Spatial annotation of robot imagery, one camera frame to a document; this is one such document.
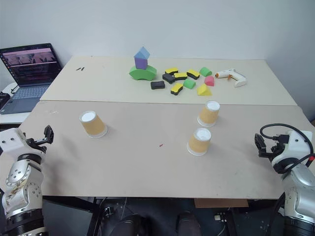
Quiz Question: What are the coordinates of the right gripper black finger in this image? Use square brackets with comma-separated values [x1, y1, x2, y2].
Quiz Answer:
[254, 133, 262, 153]
[258, 134, 268, 152]

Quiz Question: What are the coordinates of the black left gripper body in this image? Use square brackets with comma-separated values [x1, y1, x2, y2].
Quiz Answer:
[24, 137, 48, 155]

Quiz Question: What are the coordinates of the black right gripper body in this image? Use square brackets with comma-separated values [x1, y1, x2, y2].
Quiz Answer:
[257, 144, 282, 161]

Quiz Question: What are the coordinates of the brown paper cup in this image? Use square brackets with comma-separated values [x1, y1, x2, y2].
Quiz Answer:
[197, 99, 221, 128]
[79, 110, 108, 139]
[187, 127, 212, 157]

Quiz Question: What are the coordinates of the black box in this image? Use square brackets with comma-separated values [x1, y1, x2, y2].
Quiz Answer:
[0, 91, 12, 111]

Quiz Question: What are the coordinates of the dark blue open laptop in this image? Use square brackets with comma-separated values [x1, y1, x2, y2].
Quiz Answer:
[0, 43, 62, 116]

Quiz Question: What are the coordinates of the brown cardboard piece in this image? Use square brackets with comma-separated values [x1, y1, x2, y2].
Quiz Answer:
[193, 197, 250, 209]

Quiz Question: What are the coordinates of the white hot glue gun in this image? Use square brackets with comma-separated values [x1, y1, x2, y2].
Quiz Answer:
[215, 68, 248, 89]

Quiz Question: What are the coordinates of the yellow foam wedge block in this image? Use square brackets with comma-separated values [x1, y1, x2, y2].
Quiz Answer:
[196, 84, 213, 97]

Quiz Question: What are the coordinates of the pink foam half-round block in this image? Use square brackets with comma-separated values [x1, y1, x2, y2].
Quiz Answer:
[204, 75, 216, 88]

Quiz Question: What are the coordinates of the black flat panel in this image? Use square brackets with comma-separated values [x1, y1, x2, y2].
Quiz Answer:
[42, 198, 95, 236]

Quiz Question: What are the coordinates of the green foam half-round block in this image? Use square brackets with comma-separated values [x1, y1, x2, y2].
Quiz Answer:
[199, 66, 213, 77]
[183, 78, 197, 90]

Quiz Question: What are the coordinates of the dark rounded shape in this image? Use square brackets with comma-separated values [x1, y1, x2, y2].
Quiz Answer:
[117, 213, 150, 236]
[176, 211, 202, 236]

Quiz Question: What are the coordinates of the green foam arch block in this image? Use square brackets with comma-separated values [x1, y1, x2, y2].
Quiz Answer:
[128, 64, 158, 81]

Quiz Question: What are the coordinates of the purple foam cube block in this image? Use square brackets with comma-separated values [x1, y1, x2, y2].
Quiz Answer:
[134, 57, 148, 70]

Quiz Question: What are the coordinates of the blue foam prism block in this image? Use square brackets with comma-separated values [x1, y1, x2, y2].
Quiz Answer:
[133, 46, 151, 60]

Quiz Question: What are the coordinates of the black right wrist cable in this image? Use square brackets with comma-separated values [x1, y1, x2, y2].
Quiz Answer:
[260, 123, 315, 174]

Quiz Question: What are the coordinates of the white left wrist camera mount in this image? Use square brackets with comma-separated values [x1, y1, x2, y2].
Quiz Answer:
[0, 127, 27, 158]

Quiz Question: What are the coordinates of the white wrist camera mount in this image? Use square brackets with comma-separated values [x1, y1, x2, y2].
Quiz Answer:
[270, 130, 314, 166]
[0, 127, 27, 158]

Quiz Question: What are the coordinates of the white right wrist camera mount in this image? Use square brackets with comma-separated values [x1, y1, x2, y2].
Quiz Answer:
[270, 130, 314, 166]

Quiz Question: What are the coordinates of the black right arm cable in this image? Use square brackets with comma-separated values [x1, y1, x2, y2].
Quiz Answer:
[268, 191, 287, 236]

